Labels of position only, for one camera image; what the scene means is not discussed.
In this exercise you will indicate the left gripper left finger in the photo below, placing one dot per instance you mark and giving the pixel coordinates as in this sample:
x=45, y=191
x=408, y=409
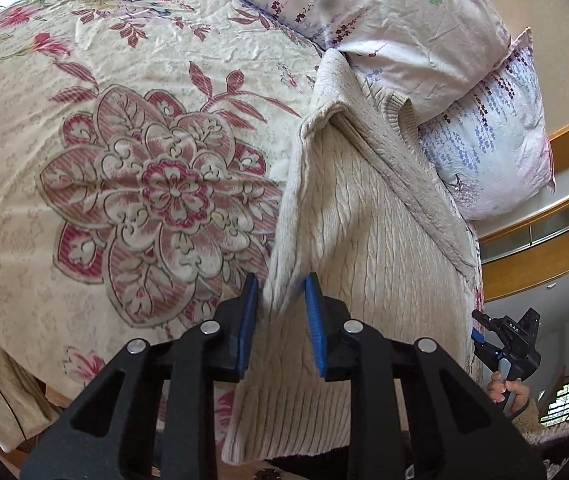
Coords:
x=152, y=406

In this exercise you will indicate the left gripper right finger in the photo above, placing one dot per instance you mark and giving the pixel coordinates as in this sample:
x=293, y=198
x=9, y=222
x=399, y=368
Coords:
x=412, y=406

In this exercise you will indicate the beige cable knit sweater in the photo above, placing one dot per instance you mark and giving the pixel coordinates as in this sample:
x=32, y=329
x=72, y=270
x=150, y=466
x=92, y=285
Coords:
x=363, y=208

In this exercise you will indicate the person right hand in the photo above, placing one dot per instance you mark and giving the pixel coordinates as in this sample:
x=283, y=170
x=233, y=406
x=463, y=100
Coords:
x=500, y=390

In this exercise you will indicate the window with grille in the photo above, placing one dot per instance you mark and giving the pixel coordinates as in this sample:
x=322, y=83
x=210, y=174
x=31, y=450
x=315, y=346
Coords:
x=558, y=409

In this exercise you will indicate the blue lavender print pillow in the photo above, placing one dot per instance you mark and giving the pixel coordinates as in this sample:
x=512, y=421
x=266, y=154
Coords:
x=490, y=148

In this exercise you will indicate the floral bed sheet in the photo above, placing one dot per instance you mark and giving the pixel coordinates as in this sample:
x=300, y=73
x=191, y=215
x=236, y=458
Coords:
x=144, y=147

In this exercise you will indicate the pink floral pillow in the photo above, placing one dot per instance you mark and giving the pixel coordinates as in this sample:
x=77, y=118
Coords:
x=431, y=51

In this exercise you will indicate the wooden headboard frame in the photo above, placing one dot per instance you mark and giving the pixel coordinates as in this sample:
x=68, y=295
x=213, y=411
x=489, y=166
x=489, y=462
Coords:
x=545, y=255

